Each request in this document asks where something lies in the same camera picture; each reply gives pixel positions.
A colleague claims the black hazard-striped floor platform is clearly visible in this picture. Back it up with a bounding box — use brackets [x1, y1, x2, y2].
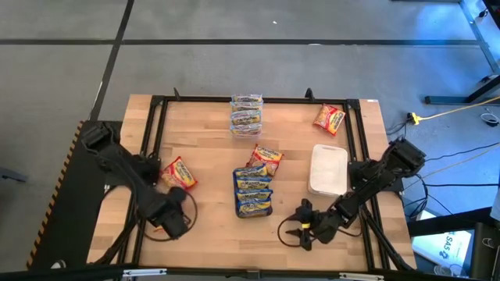
[26, 119, 123, 271]

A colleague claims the smoky grey plastic bin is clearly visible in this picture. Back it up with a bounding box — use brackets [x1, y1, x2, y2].
[233, 165, 274, 219]

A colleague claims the black table beam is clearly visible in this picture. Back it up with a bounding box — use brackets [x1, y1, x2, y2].
[407, 205, 494, 238]

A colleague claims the grey floor bracket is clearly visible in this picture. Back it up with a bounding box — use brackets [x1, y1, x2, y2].
[0, 166, 29, 184]

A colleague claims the black floor cable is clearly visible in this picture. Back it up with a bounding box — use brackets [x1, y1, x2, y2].
[445, 142, 500, 158]
[423, 182, 500, 188]

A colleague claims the black aluminium table frame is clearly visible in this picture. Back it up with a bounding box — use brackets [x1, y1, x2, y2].
[93, 87, 417, 274]

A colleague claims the black desk leg frame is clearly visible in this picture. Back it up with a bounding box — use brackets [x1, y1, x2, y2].
[423, 0, 500, 105]

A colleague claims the white plastic bin lid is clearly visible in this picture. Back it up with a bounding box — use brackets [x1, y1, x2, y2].
[307, 144, 349, 197]

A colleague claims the white coiled cable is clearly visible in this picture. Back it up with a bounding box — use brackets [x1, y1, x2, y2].
[479, 112, 500, 128]

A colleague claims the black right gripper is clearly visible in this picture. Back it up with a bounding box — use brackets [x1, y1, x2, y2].
[285, 197, 333, 251]

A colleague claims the black cabinet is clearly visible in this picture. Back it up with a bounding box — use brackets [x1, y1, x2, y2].
[470, 221, 500, 280]

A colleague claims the clear plastic bin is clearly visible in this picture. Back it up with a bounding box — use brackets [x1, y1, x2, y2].
[229, 93, 264, 138]

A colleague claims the white printed box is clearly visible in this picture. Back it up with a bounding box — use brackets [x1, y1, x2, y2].
[412, 229, 473, 271]

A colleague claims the silver metal bracket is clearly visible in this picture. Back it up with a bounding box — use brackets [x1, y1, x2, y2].
[338, 272, 386, 281]
[122, 268, 168, 279]

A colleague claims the yellow extension cable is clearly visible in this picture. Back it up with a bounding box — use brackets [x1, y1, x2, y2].
[420, 95, 500, 121]

